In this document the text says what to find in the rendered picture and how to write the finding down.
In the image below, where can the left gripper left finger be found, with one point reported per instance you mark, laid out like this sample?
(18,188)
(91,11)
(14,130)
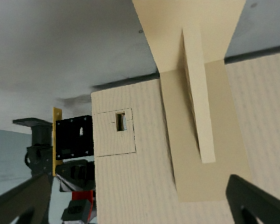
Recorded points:
(28,201)

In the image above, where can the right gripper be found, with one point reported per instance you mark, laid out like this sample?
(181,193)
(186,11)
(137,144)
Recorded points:
(83,185)

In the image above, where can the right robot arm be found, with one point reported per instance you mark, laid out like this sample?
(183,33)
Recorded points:
(40,155)

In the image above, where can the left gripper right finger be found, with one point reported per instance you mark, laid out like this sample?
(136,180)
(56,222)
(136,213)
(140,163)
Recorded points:
(247,202)

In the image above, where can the black mortise lock with brass faceplate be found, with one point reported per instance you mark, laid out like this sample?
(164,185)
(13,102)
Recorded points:
(67,141)

